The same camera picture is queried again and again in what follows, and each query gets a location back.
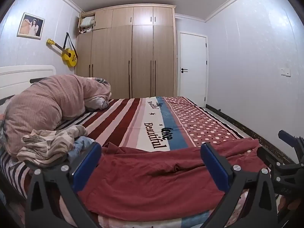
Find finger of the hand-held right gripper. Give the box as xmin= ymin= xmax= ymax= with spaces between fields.
xmin=278 ymin=130 xmax=304 ymax=154
xmin=258 ymin=146 xmax=289 ymax=169

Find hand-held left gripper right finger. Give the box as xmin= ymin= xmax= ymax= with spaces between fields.
xmin=200 ymin=142 xmax=279 ymax=228

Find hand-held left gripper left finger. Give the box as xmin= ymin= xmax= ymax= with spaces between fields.
xmin=25 ymin=142 xmax=102 ymax=228

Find red pants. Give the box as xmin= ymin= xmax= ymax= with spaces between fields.
xmin=77 ymin=137 xmax=263 ymax=215

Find beige crumpled cloth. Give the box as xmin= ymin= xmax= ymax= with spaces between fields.
xmin=17 ymin=125 xmax=89 ymax=168

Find striped dotted printed bed sheet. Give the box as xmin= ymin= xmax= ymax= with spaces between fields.
xmin=0 ymin=96 xmax=304 ymax=228

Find pink striped duvet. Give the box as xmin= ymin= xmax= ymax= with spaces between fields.
xmin=3 ymin=74 xmax=112 ymax=158

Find white door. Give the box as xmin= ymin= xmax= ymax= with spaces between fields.
xmin=178 ymin=31 xmax=209 ymax=107

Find yellow ukulele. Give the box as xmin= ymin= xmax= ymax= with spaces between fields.
xmin=46 ymin=32 xmax=78 ymax=68

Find white bed headboard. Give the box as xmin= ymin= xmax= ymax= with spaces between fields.
xmin=0 ymin=65 xmax=57 ymax=105

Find wooden wardrobe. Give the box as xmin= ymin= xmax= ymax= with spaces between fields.
xmin=75 ymin=5 xmax=178 ymax=99

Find white folded bedding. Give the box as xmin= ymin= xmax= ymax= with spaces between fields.
xmin=80 ymin=16 xmax=95 ymax=27

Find framed wall picture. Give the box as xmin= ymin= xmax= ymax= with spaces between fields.
xmin=17 ymin=12 xmax=45 ymax=39

